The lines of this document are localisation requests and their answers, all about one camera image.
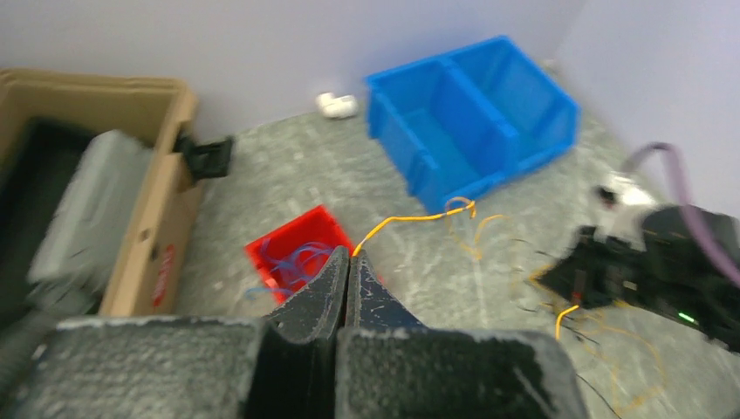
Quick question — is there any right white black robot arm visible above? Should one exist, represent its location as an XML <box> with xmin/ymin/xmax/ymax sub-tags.
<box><xmin>539</xmin><ymin>206</ymin><xmax>739</xmax><ymax>353</ymax></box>

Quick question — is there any red plastic bin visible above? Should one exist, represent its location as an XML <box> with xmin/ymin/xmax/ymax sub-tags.
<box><xmin>244</xmin><ymin>204</ymin><xmax>354</xmax><ymax>305</ymax></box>

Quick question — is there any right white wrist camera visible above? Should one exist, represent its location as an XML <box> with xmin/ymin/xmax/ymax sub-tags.
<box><xmin>594</xmin><ymin>171</ymin><xmax>661</xmax><ymax>251</ymax></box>

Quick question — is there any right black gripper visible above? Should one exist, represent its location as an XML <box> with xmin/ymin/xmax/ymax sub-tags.
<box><xmin>538</xmin><ymin>226</ymin><xmax>654</xmax><ymax>310</ymax></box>

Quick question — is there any blue divided plastic bin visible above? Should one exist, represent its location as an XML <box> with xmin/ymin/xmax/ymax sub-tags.
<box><xmin>367</xmin><ymin>36</ymin><xmax>580</xmax><ymax>214</ymax></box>

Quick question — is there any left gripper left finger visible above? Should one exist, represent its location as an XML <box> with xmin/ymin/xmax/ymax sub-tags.
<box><xmin>1</xmin><ymin>247</ymin><xmax>350</xmax><ymax>418</ymax></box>

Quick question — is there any tan open toolbox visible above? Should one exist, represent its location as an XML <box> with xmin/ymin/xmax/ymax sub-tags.
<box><xmin>1</xmin><ymin>68</ymin><xmax>235</xmax><ymax>325</ymax></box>

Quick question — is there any white pipe elbow fitting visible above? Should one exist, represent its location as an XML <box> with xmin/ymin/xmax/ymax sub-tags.
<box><xmin>315</xmin><ymin>93</ymin><xmax>359</xmax><ymax>120</ymax></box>

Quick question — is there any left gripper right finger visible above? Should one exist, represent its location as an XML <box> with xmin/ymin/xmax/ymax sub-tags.
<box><xmin>333</xmin><ymin>252</ymin><xmax>589</xmax><ymax>418</ymax></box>

